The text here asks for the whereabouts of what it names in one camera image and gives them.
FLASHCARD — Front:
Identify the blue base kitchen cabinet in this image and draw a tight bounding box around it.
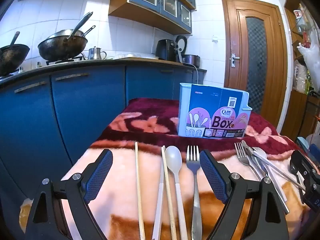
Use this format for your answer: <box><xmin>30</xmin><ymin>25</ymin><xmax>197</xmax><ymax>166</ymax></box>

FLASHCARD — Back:
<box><xmin>0</xmin><ymin>59</ymin><xmax>208</xmax><ymax>205</ymax></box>

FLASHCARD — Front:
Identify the white plastic jug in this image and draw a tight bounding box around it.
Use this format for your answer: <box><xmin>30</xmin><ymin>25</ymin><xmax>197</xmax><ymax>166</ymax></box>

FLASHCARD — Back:
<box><xmin>292</xmin><ymin>65</ymin><xmax>308</xmax><ymax>92</ymax></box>

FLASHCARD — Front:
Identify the metal spatula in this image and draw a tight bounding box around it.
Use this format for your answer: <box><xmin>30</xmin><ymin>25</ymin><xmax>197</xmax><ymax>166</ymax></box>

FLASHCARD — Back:
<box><xmin>68</xmin><ymin>12</ymin><xmax>93</xmax><ymax>40</ymax></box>

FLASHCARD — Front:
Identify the rice cooker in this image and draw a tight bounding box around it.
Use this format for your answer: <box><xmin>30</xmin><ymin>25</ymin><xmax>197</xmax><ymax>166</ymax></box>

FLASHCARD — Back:
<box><xmin>175</xmin><ymin>35</ymin><xmax>201</xmax><ymax>67</ymax></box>

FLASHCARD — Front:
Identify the maroon pink printed blanket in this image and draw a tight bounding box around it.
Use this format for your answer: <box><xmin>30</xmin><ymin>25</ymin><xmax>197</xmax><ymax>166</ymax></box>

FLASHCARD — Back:
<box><xmin>19</xmin><ymin>97</ymin><xmax>313</xmax><ymax>240</ymax></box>

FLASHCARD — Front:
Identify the metal spoon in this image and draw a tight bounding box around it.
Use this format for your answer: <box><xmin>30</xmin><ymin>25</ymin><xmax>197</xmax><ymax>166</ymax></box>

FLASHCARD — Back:
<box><xmin>241</xmin><ymin>140</ymin><xmax>272</xmax><ymax>180</ymax></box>

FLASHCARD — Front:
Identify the white plastic spoon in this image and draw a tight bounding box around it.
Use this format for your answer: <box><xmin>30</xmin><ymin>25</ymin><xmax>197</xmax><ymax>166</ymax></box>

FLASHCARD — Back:
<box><xmin>165</xmin><ymin>145</ymin><xmax>188</xmax><ymax>240</ymax></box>

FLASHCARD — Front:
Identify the small black wok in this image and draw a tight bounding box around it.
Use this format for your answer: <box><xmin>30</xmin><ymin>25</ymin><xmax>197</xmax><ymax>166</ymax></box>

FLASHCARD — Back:
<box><xmin>0</xmin><ymin>44</ymin><xmax>30</xmax><ymax>77</ymax></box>

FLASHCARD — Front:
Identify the wooden chopstick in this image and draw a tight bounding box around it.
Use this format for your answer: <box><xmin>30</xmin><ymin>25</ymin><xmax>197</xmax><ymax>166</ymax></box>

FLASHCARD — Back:
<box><xmin>134</xmin><ymin>142</ymin><xmax>146</xmax><ymax>240</ymax></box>
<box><xmin>161</xmin><ymin>145</ymin><xmax>177</xmax><ymax>240</ymax></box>

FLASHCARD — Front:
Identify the dark-handled spatula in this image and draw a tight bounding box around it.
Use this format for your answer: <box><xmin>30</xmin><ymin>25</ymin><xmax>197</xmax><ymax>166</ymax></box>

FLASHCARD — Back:
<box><xmin>9</xmin><ymin>31</ymin><xmax>20</xmax><ymax>48</ymax></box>

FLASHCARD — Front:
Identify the white plastic bag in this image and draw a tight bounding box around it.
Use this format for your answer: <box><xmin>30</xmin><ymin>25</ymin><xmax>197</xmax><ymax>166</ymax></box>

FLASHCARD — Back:
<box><xmin>296</xmin><ymin>29</ymin><xmax>320</xmax><ymax>93</ymax></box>

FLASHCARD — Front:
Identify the gas stove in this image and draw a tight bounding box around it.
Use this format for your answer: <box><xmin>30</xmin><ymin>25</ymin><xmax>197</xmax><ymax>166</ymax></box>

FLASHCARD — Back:
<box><xmin>45</xmin><ymin>56</ymin><xmax>85</xmax><ymax>66</ymax></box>

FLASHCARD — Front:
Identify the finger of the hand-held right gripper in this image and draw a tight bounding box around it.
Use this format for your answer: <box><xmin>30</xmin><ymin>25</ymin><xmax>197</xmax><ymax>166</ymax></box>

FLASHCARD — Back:
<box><xmin>290</xmin><ymin>150</ymin><xmax>320</xmax><ymax>181</ymax></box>

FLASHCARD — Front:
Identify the light blue lidded container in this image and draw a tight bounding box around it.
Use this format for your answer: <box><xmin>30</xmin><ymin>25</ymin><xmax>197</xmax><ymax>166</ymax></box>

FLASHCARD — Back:
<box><xmin>297</xmin><ymin>137</ymin><xmax>312</xmax><ymax>153</ymax></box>

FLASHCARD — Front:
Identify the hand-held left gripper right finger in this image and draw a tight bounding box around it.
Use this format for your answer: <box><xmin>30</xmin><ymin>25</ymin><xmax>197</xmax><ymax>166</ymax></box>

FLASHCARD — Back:
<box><xmin>199</xmin><ymin>149</ymin><xmax>290</xmax><ymax>240</ymax></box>

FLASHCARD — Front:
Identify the metal ladle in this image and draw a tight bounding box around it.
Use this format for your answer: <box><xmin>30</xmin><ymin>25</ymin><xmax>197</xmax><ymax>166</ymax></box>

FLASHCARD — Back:
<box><xmin>82</xmin><ymin>25</ymin><xmax>96</xmax><ymax>37</ymax></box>

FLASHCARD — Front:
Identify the light blue utensil holder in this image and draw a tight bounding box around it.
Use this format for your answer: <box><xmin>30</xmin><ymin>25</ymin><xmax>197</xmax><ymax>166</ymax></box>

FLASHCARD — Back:
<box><xmin>178</xmin><ymin>82</ymin><xmax>252</xmax><ymax>139</ymax></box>

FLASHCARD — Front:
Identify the white plastic spork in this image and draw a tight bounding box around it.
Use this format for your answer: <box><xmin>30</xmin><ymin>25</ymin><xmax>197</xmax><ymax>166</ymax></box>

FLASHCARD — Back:
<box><xmin>252</xmin><ymin>147</ymin><xmax>290</xmax><ymax>213</ymax></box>

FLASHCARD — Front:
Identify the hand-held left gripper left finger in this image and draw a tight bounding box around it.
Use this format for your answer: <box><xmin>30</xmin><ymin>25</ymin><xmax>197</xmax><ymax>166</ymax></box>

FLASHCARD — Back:
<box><xmin>25</xmin><ymin>149</ymin><xmax>113</xmax><ymax>240</ymax></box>

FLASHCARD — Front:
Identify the wooden door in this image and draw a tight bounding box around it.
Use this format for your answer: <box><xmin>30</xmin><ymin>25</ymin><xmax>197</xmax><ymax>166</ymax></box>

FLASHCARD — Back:
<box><xmin>222</xmin><ymin>0</ymin><xmax>288</xmax><ymax>128</ymax></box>

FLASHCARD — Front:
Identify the wooden shelf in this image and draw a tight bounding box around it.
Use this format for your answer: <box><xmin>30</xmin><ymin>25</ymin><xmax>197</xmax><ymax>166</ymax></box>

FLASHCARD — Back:
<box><xmin>284</xmin><ymin>0</ymin><xmax>320</xmax><ymax>140</ymax></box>

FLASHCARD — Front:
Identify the metal fork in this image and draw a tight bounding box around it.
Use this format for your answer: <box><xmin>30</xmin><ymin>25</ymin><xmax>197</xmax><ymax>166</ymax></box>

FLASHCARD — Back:
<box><xmin>186</xmin><ymin>145</ymin><xmax>202</xmax><ymax>240</ymax></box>
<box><xmin>234</xmin><ymin>142</ymin><xmax>262</xmax><ymax>182</ymax></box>

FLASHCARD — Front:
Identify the large black wok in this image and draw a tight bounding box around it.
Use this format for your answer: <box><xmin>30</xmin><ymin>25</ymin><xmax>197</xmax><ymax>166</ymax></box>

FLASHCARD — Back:
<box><xmin>38</xmin><ymin>29</ymin><xmax>88</xmax><ymax>60</ymax></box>

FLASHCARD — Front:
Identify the white power cable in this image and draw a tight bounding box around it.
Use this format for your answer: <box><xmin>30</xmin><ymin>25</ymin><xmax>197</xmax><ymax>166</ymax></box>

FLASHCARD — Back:
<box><xmin>184</xmin><ymin>63</ymin><xmax>201</xmax><ymax>86</ymax></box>

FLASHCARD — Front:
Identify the metal kettle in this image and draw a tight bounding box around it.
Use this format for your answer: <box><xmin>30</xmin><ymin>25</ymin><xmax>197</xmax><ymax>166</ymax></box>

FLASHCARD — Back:
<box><xmin>83</xmin><ymin>46</ymin><xmax>107</xmax><ymax>61</ymax></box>

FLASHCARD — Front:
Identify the black air fryer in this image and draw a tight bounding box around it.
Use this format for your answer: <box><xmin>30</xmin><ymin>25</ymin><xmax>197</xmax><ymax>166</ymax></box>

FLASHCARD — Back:
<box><xmin>155</xmin><ymin>39</ymin><xmax>179</xmax><ymax>62</ymax></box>

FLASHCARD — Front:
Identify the blue glass-door wall cabinet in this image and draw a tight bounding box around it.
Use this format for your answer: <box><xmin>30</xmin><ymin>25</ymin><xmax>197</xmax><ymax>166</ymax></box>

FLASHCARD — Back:
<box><xmin>108</xmin><ymin>0</ymin><xmax>196</xmax><ymax>35</ymax></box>

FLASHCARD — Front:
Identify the metal door handle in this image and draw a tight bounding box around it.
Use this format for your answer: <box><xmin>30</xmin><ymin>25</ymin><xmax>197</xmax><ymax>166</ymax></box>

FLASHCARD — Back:
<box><xmin>230</xmin><ymin>53</ymin><xmax>241</xmax><ymax>68</ymax></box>

